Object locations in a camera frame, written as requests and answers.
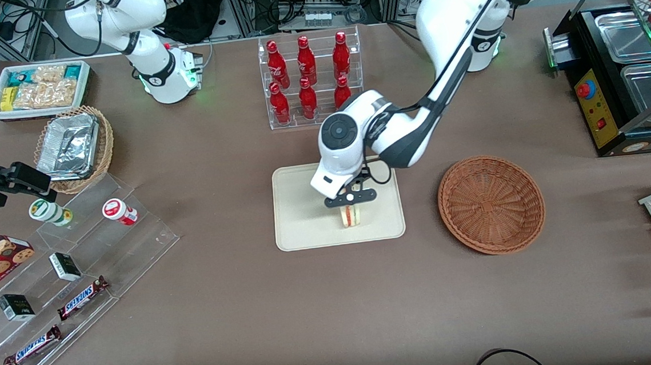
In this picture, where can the yellow snack pack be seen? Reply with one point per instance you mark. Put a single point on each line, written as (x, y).
(7, 100)

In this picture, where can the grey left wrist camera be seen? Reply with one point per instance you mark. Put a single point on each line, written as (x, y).
(363, 196)

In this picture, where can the small dark box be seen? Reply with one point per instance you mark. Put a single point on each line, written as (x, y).
(16, 307)
(65, 266)

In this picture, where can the brown wicker basket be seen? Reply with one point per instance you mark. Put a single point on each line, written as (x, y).
(490, 205)

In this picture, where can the large clear cracker pack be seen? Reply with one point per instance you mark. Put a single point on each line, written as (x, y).
(44, 94)

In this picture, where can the triangle sandwich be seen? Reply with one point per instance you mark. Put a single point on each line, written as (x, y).
(351, 218)

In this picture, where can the red lid cup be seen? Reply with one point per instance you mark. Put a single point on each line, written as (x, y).
(116, 210)

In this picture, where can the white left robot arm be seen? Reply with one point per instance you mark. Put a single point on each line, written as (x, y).
(413, 130)

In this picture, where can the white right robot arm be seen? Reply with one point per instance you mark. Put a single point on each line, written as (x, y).
(157, 74)

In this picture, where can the green lid cup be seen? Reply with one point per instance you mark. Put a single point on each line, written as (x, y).
(47, 210)

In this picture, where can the beige rectangular tray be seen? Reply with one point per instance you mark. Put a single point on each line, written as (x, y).
(305, 218)

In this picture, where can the silver foil tray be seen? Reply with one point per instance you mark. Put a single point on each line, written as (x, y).
(68, 146)

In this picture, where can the teal snack pack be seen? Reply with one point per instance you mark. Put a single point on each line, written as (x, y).
(20, 78)
(72, 71)

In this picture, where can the tan wicker basket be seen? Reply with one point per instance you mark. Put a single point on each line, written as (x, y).
(104, 146)

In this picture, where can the black food warmer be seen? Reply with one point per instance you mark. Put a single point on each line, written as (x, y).
(595, 112)

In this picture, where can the black bag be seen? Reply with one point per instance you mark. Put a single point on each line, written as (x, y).
(193, 14)

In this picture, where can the clear acrylic step display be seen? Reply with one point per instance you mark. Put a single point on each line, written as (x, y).
(107, 255)

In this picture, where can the red cola bottle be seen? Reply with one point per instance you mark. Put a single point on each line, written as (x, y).
(342, 92)
(341, 58)
(280, 108)
(306, 63)
(308, 103)
(278, 65)

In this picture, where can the white power strip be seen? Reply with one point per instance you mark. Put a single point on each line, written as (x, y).
(317, 18)

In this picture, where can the clear acrylic bottle rack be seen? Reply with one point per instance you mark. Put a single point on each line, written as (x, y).
(322, 51)

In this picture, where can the snickers bar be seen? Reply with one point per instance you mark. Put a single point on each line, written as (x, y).
(32, 348)
(81, 298)

